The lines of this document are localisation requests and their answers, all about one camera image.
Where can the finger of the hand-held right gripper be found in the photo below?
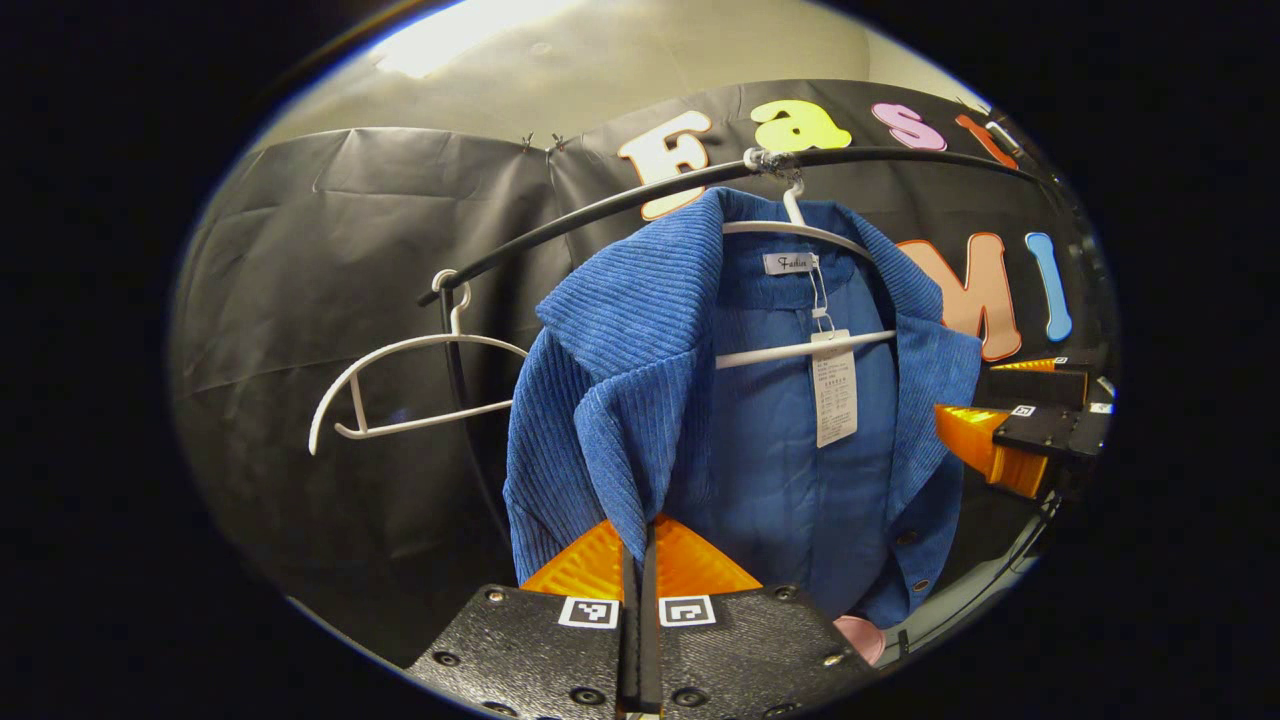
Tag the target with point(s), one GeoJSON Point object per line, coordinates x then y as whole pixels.
{"type": "Point", "coordinates": [1040, 430]}
{"type": "Point", "coordinates": [1030, 388]}

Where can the black clothes rack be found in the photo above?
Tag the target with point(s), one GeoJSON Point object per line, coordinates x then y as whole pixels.
{"type": "Point", "coordinates": [600, 214]}

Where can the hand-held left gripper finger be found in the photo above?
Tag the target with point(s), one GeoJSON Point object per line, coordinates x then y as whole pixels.
{"type": "Point", "coordinates": [650, 650]}
{"type": "Point", "coordinates": [630, 640]}

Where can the white clothes hanger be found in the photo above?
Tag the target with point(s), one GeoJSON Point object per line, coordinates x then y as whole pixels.
{"type": "Point", "coordinates": [450, 337]}
{"type": "Point", "coordinates": [770, 353]}

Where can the pink laundry hamper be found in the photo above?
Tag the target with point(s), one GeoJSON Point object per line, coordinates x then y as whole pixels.
{"type": "Point", "coordinates": [862, 640]}

